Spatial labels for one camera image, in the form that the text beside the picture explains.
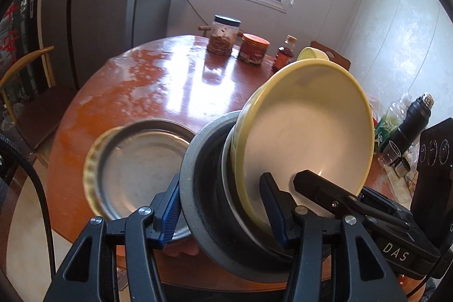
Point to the red labelled jar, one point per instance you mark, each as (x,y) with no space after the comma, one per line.
(253,49)

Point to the brown sauce bottle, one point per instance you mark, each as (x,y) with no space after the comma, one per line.
(284,54)

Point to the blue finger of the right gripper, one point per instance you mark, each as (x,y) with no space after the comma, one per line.
(336,200)

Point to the clear jar black lid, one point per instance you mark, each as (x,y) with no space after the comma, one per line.
(223,34)

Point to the yellow wooden chair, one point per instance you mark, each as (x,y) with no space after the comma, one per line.
(42,112)

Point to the wooden chair by wall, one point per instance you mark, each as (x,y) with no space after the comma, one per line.
(333,55)

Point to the grey refrigerator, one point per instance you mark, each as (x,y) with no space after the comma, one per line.
(87,33)

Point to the black thermos flask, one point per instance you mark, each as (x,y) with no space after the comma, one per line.
(417,117)

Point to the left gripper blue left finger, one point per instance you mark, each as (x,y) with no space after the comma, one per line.
(89,270)

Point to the steel bowl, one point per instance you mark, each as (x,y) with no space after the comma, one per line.
(241,220)
(210,222)

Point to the clear plastic cup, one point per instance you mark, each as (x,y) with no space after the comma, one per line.
(389,154)

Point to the pink plastic bowl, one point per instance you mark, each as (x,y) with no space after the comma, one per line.
(186,246)

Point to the round steel plate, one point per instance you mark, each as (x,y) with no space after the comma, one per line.
(127,166)

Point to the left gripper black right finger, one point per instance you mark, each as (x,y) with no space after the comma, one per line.
(359,270)

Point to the green drink bottle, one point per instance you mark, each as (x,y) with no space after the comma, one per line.
(391,120)

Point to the yellow ceramic bowl with handle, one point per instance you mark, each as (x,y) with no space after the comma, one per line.
(313,115)

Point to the steel thermos cup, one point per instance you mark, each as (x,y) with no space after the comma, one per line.
(401,167)

